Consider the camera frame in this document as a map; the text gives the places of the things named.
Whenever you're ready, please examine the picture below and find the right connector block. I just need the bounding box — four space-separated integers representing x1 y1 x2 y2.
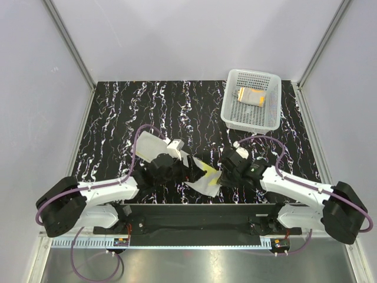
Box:
272 238 290 250

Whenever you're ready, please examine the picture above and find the orange towel with grey pattern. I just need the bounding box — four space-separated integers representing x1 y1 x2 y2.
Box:
237 87 266 107

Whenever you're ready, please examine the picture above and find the connector block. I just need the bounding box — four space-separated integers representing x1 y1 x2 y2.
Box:
113 238 130 247
272 238 290 250

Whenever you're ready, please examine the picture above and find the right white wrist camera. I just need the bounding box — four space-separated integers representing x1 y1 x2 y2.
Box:
233 141 249 159

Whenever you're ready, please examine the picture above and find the white slotted cable duct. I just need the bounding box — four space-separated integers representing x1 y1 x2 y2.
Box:
51 237 273 248

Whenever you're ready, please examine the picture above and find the white perforated plastic basket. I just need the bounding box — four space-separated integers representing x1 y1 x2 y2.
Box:
220 69 282 134

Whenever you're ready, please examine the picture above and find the aluminium frame post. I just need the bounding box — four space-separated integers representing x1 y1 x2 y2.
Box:
41 0 97 91
297 0 353 90

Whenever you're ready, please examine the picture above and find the yellow and grey towel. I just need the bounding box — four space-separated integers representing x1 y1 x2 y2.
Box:
135 131 221 198

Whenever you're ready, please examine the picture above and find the aluminium cross rail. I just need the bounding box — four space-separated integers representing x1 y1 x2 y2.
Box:
38 231 51 238

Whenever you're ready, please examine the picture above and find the left aluminium frame post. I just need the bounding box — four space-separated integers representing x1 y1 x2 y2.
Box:
41 0 97 91

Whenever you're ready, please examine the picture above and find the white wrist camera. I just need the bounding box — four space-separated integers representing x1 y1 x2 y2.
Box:
233 141 249 159
167 139 184 160

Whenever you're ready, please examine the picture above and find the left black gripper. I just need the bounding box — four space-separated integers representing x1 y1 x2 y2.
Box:
155 153 204 186

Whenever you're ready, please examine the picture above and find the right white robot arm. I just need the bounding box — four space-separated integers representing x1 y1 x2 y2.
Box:
219 149 368 245

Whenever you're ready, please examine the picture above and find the right aluminium frame post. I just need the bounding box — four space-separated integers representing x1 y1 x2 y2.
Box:
297 0 353 90

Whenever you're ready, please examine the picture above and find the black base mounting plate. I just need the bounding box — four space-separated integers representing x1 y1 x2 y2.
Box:
93 204 302 241

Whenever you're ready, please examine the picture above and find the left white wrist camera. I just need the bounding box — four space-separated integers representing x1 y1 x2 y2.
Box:
167 139 184 160

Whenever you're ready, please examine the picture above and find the left connector block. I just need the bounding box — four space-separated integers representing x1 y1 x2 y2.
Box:
113 238 130 247

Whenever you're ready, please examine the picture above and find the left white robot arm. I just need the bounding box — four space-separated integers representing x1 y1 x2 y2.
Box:
35 153 207 238

